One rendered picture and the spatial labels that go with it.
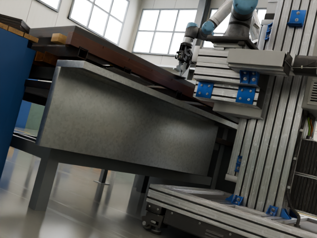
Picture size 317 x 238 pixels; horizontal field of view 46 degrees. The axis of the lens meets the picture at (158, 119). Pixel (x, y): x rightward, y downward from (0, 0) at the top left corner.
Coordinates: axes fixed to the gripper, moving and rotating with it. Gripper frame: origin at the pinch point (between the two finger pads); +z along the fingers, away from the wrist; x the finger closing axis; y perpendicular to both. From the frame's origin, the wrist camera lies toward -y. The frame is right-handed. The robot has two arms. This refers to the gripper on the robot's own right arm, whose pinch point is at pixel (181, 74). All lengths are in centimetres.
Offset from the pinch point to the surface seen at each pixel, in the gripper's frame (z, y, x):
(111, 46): 8, 73, 11
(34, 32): 9, 96, -26
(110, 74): 27, 89, 36
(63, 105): 44, 97, 20
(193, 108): 26, 27, 37
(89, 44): 13, 89, 16
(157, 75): 12.4, 39.8, 16.3
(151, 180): 82, -64, -57
